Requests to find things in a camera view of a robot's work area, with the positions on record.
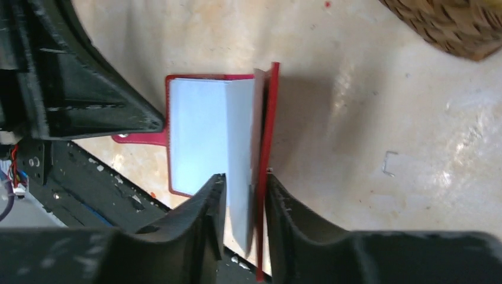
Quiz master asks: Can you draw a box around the light blue card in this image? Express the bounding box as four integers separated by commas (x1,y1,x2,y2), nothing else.
169,79,262,254

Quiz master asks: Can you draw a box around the brown wicker divided basket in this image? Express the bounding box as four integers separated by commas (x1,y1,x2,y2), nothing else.
381,0,501,62

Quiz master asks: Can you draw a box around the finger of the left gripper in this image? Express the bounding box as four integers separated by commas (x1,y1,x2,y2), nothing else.
11,1,165,140

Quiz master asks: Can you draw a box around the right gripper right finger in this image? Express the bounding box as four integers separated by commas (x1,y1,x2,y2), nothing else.
265,174,501,283

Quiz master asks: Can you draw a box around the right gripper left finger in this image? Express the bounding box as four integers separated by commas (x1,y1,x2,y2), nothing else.
1,174,226,283

